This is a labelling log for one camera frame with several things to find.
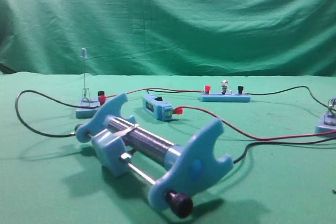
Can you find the blue knife switch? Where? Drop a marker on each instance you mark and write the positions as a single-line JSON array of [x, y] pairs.
[[326, 125], [88, 106]]

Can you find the blue bulb holder base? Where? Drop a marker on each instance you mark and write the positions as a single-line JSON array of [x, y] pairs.
[[240, 96]]

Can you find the small glass light bulb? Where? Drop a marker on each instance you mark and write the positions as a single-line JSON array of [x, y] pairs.
[[224, 87]]

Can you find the blue battery holder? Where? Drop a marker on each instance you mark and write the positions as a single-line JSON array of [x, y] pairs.
[[155, 106]]

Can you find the blue sliding rheostat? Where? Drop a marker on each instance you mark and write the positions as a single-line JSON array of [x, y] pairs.
[[190, 169]]

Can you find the green backdrop cloth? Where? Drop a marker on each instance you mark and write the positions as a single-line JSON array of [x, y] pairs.
[[169, 37]]

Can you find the red wire long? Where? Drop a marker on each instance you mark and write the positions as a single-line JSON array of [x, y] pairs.
[[179, 110]]

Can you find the red wire switch to bulb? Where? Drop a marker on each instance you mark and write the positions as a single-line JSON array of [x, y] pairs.
[[164, 90]]

